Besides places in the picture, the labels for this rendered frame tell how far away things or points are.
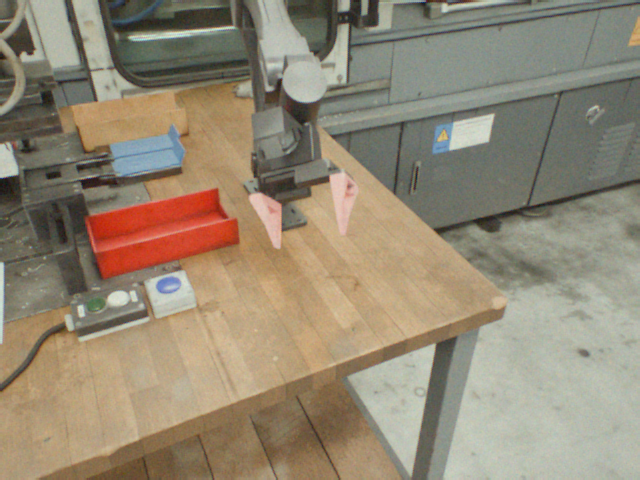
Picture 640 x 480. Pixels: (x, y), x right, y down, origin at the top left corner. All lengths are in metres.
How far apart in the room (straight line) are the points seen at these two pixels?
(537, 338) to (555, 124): 0.92
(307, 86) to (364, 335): 0.39
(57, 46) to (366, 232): 1.05
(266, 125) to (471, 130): 1.72
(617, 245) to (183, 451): 2.07
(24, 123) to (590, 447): 1.74
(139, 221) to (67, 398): 0.39
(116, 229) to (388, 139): 1.29
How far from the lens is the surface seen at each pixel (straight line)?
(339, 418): 1.63
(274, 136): 0.70
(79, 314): 0.95
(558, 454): 1.98
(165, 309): 0.94
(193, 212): 1.14
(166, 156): 1.34
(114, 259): 1.02
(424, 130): 2.23
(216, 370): 0.85
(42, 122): 1.06
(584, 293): 2.54
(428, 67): 2.13
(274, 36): 0.87
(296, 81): 0.74
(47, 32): 1.76
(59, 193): 1.14
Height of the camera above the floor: 1.54
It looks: 38 degrees down
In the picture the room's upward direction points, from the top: straight up
